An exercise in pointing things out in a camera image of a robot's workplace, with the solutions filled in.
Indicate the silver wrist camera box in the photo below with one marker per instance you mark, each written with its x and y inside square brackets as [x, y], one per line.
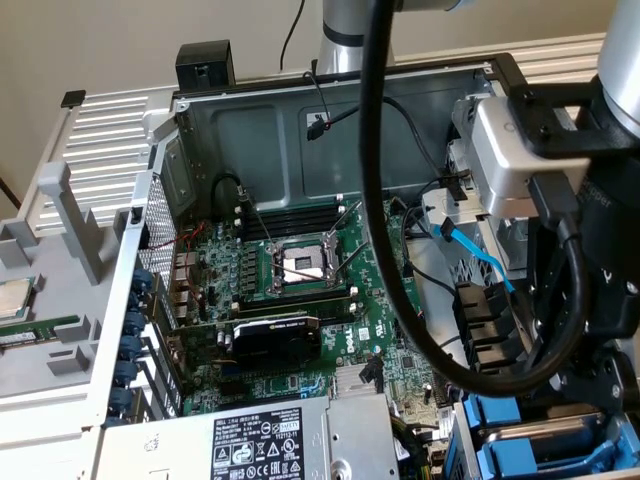
[500, 165]

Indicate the blue card retention clip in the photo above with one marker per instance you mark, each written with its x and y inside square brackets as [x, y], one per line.
[122, 400]
[132, 347]
[142, 279]
[126, 374]
[135, 324]

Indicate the CPU socket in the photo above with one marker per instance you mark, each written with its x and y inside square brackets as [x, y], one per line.
[300, 265]

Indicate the grey metal drive cage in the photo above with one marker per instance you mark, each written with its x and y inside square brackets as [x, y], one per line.
[440, 205]

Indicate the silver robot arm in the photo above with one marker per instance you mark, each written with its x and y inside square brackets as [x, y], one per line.
[350, 50]

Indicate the RAM stick with white label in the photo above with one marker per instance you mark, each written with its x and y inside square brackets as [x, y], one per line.
[30, 322]

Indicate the black block holder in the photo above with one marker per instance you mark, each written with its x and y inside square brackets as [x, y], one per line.
[205, 65]

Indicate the open black PC case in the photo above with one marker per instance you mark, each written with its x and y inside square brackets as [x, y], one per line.
[250, 150]

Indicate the grey parts rack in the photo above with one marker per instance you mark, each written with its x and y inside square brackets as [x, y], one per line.
[75, 225]

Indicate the metal socket cover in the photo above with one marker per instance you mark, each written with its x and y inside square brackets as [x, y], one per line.
[334, 255]

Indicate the silver CPU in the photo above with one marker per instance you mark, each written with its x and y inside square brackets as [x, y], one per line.
[15, 297]

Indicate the green motherboard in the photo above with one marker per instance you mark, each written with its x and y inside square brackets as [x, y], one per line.
[350, 310]

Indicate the silver chipset heat sink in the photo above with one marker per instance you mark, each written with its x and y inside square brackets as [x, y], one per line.
[347, 382]

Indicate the black graphics card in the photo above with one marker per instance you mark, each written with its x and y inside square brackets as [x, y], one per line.
[275, 342]

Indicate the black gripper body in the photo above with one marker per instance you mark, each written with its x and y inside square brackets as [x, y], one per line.
[615, 240]

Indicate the black RAM slot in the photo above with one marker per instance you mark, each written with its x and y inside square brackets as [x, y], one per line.
[295, 231]
[295, 225]
[295, 218]
[295, 212]

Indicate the RAM stick with black chips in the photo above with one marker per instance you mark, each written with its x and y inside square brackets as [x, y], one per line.
[295, 302]

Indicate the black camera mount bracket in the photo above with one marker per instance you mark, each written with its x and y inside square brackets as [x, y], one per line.
[575, 135]

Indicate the hard disk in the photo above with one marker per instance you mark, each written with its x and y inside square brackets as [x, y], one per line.
[492, 407]

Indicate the grey power supply unit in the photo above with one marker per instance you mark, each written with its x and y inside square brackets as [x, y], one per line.
[250, 440]

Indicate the metal locking lever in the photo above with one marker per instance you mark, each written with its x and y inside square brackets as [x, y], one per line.
[256, 217]
[345, 218]

